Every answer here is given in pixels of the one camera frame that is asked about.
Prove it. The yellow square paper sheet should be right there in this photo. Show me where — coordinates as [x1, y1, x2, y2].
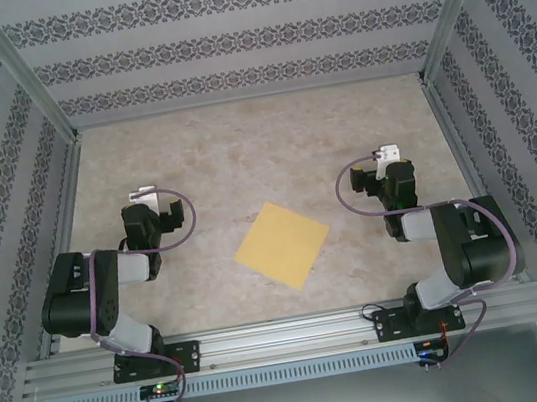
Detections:
[226, 194, 338, 299]

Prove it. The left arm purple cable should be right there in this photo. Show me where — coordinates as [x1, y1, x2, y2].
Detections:
[71, 183, 226, 402]

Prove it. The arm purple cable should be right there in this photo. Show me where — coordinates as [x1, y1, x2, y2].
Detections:
[71, 183, 226, 402]
[333, 137, 534, 380]

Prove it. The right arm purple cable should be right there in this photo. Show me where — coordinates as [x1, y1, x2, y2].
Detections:
[333, 137, 534, 380]

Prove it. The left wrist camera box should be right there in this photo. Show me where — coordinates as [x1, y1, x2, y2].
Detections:
[126, 183, 159, 204]

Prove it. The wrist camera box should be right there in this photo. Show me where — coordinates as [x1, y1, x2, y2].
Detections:
[371, 143, 406, 180]
[126, 183, 159, 204]

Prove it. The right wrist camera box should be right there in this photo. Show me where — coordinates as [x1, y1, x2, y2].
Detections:
[371, 143, 406, 180]

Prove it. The aluminium side rail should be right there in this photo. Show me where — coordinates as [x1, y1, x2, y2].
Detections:
[7, 135, 115, 361]
[419, 67, 532, 294]

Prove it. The thin black cable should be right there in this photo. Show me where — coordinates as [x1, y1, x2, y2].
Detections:
[359, 302, 384, 323]

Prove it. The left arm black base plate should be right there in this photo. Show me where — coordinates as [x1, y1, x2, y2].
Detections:
[109, 340, 205, 386]

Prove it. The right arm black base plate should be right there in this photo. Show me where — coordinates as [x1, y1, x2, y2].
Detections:
[371, 297, 467, 346]

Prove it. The aluminium mounting rail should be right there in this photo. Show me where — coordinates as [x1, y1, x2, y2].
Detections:
[16, 277, 537, 400]

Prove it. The aluminium frame post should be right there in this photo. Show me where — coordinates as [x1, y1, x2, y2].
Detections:
[0, 0, 82, 151]
[405, 0, 517, 86]

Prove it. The slotted grey cable duct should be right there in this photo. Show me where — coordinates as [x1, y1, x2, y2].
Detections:
[42, 344, 420, 402]

